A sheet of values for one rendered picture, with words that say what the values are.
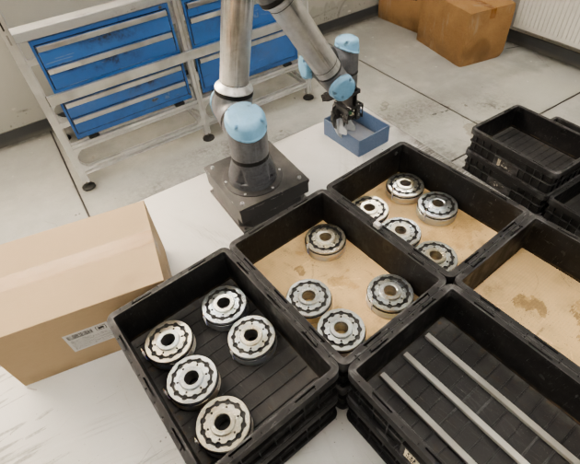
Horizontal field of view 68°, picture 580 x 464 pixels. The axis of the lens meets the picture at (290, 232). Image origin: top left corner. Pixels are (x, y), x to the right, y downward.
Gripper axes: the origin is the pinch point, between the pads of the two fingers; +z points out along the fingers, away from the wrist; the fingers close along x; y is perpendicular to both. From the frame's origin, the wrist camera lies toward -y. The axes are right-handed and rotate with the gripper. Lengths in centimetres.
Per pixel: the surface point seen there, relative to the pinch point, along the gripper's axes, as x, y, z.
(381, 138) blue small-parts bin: 10.9, 10.0, 2.3
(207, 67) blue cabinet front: 13, -139, 28
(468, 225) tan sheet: -10, 62, -8
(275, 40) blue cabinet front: 62, -136, 26
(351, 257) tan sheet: -41, 51, -8
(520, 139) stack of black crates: 81, 28, 26
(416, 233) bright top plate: -25, 57, -10
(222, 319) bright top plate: -76, 48, -10
